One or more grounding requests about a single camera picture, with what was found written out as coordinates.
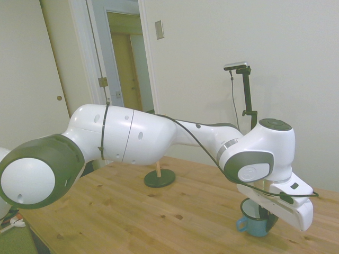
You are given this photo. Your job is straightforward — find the grey camera cable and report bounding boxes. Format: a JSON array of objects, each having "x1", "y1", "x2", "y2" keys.
[{"x1": 229, "y1": 70, "x2": 241, "y2": 129}]

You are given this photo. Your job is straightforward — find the black camera stand pole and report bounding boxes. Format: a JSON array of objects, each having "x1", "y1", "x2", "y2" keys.
[{"x1": 234, "y1": 66, "x2": 259, "y2": 133}]

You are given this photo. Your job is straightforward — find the metal wall switch plate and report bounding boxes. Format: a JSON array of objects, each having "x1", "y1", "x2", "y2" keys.
[{"x1": 154, "y1": 20, "x2": 165, "y2": 41}]

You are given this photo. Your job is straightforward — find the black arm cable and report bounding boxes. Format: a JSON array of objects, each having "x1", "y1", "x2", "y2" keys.
[{"x1": 86, "y1": 0, "x2": 320, "y2": 205}]

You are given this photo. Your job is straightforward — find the blue enamel mug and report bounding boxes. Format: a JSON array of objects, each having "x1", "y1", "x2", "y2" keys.
[{"x1": 236, "y1": 197, "x2": 273, "y2": 238}]

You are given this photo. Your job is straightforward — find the white room door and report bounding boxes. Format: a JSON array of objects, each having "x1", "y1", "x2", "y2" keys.
[{"x1": 39, "y1": 0, "x2": 107, "y2": 120}]

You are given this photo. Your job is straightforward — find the grey camera on stand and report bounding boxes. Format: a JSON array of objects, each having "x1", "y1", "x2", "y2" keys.
[{"x1": 224, "y1": 61, "x2": 251, "y2": 72}]

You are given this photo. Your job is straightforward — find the black strap around arm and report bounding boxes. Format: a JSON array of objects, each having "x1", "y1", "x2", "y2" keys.
[{"x1": 97, "y1": 101, "x2": 111, "y2": 161}]

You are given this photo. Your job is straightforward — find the wooden mug tree black base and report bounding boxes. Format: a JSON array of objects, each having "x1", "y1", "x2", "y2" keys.
[{"x1": 144, "y1": 161, "x2": 177, "y2": 188}]

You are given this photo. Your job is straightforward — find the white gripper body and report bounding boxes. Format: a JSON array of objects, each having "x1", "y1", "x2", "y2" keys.
[{"x1": 237, "y1": 183, "x2": 314, "y2": 232}]

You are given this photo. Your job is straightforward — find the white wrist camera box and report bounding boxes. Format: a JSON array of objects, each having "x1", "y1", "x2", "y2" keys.
[{"x1": 269, "y1": 175, "x2": 314, "y2": 208}]

